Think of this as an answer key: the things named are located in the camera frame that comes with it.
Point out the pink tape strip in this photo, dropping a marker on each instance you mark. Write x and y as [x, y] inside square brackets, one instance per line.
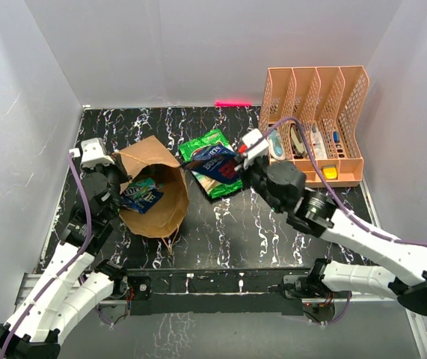
[226, 103]

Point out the blue small connector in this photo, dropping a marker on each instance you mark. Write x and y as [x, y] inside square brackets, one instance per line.
[336, 137]

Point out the yellow small object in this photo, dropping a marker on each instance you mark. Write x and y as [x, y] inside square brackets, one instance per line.
[330, 173]

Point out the green Chuba cassava chips bag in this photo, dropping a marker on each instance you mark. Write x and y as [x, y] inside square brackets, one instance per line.
[213, 189]

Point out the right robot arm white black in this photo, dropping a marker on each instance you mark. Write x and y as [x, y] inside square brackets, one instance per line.
[399, 269]

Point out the blue white snack bag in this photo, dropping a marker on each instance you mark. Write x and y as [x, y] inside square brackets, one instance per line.
[141, 195]

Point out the dark blue snack bag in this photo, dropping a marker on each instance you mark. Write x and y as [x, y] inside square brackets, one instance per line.
[215, 162]

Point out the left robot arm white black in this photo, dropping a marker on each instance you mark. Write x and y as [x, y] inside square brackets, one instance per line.
[63, 261]

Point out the blue white tape dispenser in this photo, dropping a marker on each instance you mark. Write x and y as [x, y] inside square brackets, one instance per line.
[276, 149]

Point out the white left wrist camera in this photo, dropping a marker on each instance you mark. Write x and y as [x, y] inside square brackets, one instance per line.
[92, 152]

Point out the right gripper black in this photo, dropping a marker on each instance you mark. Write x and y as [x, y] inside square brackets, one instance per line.
[253, 163]

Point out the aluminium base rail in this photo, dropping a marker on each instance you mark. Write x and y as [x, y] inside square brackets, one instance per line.
[148, 292]

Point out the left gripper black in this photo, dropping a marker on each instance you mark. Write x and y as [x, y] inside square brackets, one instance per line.
[124, 177]

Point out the orange plastic desk organizer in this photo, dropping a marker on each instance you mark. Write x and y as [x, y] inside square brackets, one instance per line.
[330, 98]

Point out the white small packet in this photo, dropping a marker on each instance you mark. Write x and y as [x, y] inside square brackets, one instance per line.
[319, 147]

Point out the grey stapler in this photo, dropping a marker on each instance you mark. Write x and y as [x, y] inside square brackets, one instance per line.
[297, 142]

